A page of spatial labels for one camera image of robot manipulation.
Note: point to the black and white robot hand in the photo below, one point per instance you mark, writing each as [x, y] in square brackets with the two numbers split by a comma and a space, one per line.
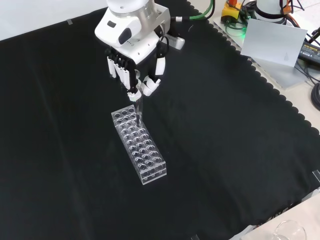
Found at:
[130, 48]

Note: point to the clear glass test tube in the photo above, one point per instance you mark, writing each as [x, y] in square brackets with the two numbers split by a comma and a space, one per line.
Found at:
[139, 112]

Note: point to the clear plastic test tube rack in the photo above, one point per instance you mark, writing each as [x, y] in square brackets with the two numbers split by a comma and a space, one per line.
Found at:
[140, 145]

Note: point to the grey tape strip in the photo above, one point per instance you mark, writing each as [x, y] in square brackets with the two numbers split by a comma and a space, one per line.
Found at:
[317, 175]
[70, 22]

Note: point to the black bench cloth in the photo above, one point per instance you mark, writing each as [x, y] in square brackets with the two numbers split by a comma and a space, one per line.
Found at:
[75, 137]

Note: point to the yellow stop button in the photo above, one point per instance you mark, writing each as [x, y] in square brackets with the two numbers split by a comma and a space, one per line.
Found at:
[231, 11]

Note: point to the pale grey board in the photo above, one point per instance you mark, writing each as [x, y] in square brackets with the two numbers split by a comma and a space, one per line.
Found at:
[272, 42]

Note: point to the black power adapter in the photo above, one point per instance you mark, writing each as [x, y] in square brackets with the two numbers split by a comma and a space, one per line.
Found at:
[310, 51]

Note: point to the clear round glass flask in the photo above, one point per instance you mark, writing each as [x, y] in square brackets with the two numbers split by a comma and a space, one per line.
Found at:
[291, 230]

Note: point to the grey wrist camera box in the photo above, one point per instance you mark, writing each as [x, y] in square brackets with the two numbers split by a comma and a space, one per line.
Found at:
[176, 42]

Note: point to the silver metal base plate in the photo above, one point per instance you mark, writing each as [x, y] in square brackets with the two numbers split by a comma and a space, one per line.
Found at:
[282, 75]

